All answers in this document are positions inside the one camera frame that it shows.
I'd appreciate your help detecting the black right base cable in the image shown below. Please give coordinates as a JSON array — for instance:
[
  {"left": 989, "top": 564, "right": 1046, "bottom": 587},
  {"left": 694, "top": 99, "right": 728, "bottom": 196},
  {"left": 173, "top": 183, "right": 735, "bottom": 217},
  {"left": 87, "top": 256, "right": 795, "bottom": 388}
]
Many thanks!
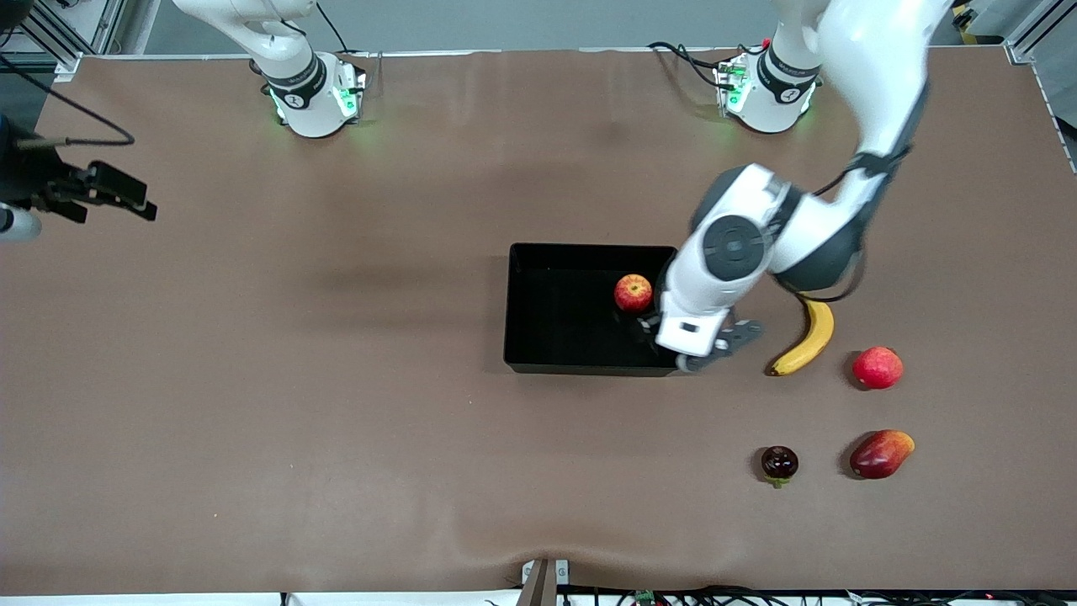
[{"left": 316, "top": 0, "right": 353, "bottom": 56}]

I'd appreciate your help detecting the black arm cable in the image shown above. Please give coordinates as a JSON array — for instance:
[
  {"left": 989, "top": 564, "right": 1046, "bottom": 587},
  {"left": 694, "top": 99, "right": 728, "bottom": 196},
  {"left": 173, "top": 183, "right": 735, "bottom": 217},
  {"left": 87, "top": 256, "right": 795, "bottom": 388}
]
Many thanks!
[
  {"left": 774, "top": 147, "right": 914, "bottom": 304},
  {"left": 0, "top": 52, "right": 136, "bottom": 149}
]

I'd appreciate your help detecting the red apple on table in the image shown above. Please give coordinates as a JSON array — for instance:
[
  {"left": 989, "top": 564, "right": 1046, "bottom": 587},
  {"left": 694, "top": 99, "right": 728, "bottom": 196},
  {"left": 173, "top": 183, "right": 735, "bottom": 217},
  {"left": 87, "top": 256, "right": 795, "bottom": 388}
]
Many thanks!
[{"left": 852, "top": 346, "right": 905, "bottom": 391}]

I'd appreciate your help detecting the black plastic box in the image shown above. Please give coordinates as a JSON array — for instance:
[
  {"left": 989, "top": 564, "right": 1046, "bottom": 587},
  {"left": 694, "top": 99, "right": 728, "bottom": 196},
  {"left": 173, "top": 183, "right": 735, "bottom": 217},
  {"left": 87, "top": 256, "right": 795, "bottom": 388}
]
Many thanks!
[{"left": 503, "top": 242, "right": 684, "bottom": 377}]

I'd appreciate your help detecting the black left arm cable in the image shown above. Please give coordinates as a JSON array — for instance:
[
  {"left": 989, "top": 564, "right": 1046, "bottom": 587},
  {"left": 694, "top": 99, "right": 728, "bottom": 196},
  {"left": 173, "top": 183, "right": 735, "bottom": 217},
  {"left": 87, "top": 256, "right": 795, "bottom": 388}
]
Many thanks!
[{"left": 774, "top": 147, "right": 914, "bottom": 304}]

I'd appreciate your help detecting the yellow banana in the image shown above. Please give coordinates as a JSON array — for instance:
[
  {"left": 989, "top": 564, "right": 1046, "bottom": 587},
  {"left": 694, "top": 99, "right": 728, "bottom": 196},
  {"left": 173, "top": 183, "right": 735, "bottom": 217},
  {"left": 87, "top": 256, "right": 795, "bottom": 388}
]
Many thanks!
[{"left": 769, "top": 296, "right": 836, "bottom": 377}]

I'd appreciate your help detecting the black left base cable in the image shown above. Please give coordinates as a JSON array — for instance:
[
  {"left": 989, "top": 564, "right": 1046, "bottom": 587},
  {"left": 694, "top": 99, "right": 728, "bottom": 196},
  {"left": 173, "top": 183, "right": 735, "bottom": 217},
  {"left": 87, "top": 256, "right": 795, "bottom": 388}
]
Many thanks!
[{"left": 646, "top": 40, "right": 733, "bottom": 89}]

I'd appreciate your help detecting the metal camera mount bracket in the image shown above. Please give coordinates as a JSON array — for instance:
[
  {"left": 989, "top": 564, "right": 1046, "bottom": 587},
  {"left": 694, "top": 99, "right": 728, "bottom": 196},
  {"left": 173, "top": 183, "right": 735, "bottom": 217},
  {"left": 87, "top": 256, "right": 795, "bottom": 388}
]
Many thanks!
[{"left": 517, "top": 558, "right": 571, "bottom": 606}]

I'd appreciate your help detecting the red orange mango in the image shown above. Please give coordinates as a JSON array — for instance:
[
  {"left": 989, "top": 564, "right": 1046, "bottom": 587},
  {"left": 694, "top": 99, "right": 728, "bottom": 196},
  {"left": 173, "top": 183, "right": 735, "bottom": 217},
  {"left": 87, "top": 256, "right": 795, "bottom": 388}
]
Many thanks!
[{"left": 848, "top": 429, "right": 915, "bottom": 481}]

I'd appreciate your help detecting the aluminium frame profile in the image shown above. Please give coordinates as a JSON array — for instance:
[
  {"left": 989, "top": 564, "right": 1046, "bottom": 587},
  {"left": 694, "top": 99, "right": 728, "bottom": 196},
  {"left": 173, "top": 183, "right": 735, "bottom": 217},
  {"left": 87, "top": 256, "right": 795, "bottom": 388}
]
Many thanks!
[
  {"left": 1005, "top": 0, "right": 1077, "bottom": 64},
  {"left": 0, "top": 0, "right": 127, "bottom": 81}
]

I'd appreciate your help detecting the brown table cover sheet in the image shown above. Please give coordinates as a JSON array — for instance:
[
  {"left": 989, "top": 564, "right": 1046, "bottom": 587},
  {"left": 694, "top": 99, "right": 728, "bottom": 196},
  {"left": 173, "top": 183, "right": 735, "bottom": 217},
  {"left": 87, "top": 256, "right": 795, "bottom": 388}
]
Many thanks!
[{"left": 0, "top": 46, "right": 1077, "bottom": 595}]

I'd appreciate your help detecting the dark purple mangosteen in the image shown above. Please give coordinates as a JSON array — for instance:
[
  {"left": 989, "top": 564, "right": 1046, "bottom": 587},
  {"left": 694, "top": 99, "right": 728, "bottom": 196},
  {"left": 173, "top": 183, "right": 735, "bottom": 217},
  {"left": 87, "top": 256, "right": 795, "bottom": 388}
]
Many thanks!
[{"left": 761, "top": 445, "right": 800, "bottom": 489}]

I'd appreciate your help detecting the black base cable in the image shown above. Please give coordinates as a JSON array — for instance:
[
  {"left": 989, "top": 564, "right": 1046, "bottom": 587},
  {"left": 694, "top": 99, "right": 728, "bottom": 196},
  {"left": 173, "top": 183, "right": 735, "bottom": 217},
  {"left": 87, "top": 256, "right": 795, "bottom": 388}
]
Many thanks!
[
  {"left": 316, "top": 0, "right": 353, "bottom": 56},
  {"left": 646, "top": 40, "right": 733, "bottom": 89}
]

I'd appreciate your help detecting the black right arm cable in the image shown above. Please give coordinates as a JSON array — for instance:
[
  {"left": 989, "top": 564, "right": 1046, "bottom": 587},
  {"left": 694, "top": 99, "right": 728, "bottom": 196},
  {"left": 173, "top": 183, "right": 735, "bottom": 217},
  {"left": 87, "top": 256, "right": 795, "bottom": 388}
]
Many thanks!
[{"left": 0, "top": 52, "right": 136, "bottom": 149}]

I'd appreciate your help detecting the red yellow apple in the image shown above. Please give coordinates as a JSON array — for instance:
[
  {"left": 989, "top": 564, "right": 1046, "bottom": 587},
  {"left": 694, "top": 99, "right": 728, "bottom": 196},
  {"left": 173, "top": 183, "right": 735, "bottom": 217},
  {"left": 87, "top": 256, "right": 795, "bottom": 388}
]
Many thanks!
[{"left": 614, "top": 274, "right": 655, "bottom": 315}]

